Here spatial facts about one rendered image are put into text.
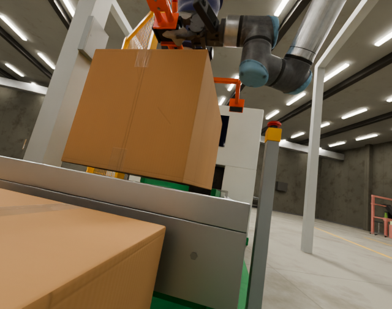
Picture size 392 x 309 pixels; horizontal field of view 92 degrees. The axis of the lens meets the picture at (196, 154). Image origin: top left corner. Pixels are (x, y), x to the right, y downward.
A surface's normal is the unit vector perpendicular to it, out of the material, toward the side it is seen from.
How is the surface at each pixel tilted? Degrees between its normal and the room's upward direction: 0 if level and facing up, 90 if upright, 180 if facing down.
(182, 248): 90
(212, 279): 90
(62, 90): 90
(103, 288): 90
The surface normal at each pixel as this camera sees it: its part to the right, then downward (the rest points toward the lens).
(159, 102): -0.20, -0.21
